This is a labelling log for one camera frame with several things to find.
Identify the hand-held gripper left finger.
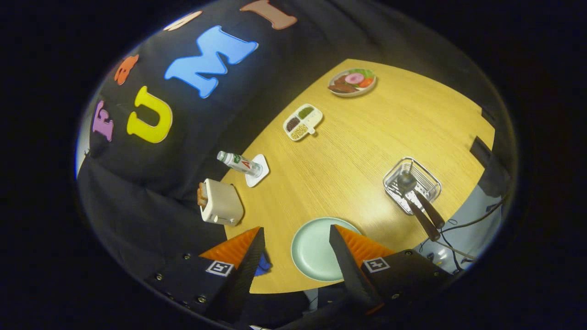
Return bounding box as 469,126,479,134
147,226,266,324

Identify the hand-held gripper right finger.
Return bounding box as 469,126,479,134
328,224,452,317

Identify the metal fork wooden handle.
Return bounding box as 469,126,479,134
413,189,445,230

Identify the metal spoon wooden handle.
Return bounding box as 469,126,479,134
397,172,441,242

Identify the blue cloth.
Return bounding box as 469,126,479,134
255,253,272,276

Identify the light green plate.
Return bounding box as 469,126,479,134
291,217,363,282

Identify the white toaster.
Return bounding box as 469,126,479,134
200,178,244,226

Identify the white coaster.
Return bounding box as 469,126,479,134
245,154,270,187

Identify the small white drink bottle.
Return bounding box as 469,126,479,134
216,151,264,178

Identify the white sectioned bean dish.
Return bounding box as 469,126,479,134
283,104,324,142

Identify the white plate with food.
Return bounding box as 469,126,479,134
328,68,377,98

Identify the metal wire basket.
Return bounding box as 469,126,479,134
383,157,442,215

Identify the black cable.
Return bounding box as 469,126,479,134
440,197,505,231

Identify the large black table bracket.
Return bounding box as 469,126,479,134
470,136,493,172

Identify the small black table bracket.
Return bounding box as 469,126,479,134
481,106,498,129

